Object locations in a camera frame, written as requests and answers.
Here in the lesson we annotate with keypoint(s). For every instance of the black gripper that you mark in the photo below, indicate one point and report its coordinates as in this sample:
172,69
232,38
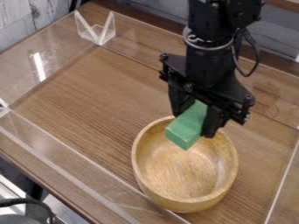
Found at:
201,76

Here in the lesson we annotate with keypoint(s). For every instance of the green rectangular block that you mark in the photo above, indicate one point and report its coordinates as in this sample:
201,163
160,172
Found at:
182,131

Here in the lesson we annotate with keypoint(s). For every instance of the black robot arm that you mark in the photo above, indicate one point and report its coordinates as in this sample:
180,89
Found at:
217,25

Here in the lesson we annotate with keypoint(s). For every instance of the brown wooden bowl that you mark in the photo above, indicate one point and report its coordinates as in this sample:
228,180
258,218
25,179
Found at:
185,181

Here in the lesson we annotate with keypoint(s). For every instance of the clear acrylic corner bracket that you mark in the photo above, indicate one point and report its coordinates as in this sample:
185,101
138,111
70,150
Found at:
98,34

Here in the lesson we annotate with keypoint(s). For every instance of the clear acrylic tray wall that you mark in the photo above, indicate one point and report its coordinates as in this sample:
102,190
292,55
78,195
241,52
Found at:
96,193

